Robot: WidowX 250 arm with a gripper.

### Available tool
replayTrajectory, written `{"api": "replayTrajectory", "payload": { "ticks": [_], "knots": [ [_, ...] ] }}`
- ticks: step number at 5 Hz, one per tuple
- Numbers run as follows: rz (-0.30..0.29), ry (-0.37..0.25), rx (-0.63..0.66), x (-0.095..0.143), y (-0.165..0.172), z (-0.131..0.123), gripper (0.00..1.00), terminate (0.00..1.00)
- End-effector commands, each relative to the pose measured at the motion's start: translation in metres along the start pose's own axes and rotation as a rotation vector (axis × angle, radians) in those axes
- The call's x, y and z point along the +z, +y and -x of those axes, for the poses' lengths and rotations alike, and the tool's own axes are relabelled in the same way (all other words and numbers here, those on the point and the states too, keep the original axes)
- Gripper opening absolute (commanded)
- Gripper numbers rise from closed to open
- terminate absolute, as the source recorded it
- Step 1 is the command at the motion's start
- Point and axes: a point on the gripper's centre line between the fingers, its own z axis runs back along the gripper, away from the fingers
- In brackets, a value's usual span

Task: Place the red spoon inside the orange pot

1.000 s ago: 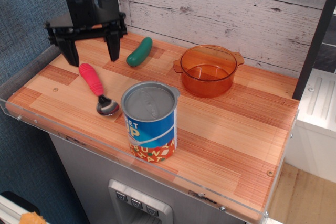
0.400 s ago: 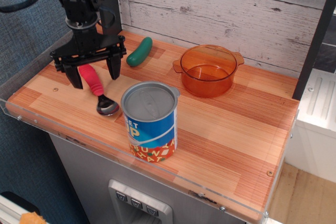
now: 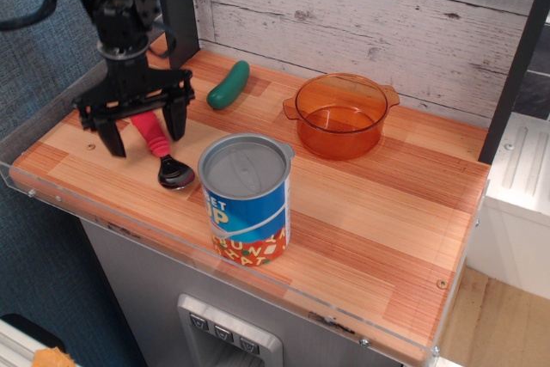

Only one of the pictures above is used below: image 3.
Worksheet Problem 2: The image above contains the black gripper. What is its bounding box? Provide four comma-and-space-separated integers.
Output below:
73, 55, 194, 158

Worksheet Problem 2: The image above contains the red handled metal spoon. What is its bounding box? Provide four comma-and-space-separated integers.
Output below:
131, 111, 195, 190

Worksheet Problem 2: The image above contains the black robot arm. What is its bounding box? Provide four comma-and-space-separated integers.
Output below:
1, 0, 194, 157

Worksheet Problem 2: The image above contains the orange transparent plastic pot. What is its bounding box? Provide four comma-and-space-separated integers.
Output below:
283, 73, 400, 160

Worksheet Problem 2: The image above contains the green toy cucumber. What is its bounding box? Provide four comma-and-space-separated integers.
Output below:
206, 60, 250, 110

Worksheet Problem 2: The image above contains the clear acrylic table guard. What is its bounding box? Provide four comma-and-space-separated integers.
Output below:
0, 14, 491, 367

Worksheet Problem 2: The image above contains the blue soup can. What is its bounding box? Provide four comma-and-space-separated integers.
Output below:
198, 133, 295, 266

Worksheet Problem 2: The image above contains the grey toy fridge cabinet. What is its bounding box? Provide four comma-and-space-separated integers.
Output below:
82, 221, 398, 366

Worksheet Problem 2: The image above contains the silver ice dispenser panel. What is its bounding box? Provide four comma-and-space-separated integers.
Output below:
177, 294, 284, 366

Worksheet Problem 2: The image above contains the orange black object corner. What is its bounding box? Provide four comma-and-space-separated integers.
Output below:
1, 314, 78, 366

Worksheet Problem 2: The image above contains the white toy sink unit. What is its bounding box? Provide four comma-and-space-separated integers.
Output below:
466, 113, 549, 299

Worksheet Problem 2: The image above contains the dark grey left post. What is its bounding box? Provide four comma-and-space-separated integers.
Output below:
160, 0, 199, 69

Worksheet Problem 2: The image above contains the dark grey post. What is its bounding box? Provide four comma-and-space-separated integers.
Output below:
478, 0, 549, 165
160, 0, 199, 69

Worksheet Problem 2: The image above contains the dark grey right post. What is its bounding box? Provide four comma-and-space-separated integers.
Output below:
478, 0, 549, 165

